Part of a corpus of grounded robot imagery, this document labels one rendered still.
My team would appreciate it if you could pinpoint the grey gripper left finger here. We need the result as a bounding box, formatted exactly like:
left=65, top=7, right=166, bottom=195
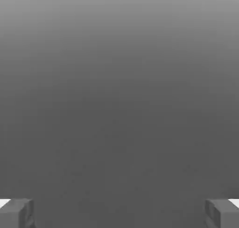
left=0, top=198, right=35, bottom=228

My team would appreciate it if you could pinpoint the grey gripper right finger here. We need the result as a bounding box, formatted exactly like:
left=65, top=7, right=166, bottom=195
left=204, top=198, right=239, bottom=228

